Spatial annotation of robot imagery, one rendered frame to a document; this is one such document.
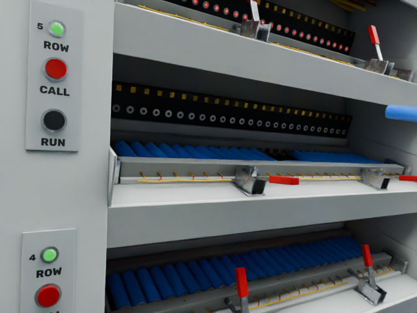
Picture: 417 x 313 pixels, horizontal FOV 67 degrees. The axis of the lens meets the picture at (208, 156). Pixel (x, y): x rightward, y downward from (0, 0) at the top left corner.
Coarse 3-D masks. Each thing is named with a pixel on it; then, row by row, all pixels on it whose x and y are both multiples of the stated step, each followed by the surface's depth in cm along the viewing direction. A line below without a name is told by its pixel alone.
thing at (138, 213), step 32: (128, 128) 47; (160, 128) 50; (192, 128) 52; (224, 128) 56; (384, 160) 68; (416, 160) 63; (128, 192) 33; (160, 192) 34; (192, 192) 36; (224, 192) 38; (288, 192) 43; (320, 192) 45; (352, 192) 48; (384, 192) 52; (416, 192) 57; (128, 224) 31; (160, 224) 33; (192, 224) 35; (224, 224) 37; (256, 224) 39; (288, 224) 42
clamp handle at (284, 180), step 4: (256, 168) 39; (252, 172) 39; (256, 172) 39; (252, 176) 39; (256, 176) 38; (260, 176) 38; (272, 176) 36; (276, 176) 35; (280, 176) 35; (284, 176) 35; (288, 176) 35; (264, 180) 37; (268, 180) 36; (272, 180) 36; (276, 180) 35; (280, 180) 34; (284, 180) 34; (288, 180) 34; (292, 180) 33; (296, 180) 34; (292, 184) 33; (296, 184) 34
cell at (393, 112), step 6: (390, 108) 41; (396, 108) 41; (402, 108) 40; (408, 108) 39; (414, 108) 39; (390, 114) 41; (396, 114) 40; (402, 114) 40; (408, 114) 39; (414, 114) 39; (408, 120) 40; (414, 120) 39
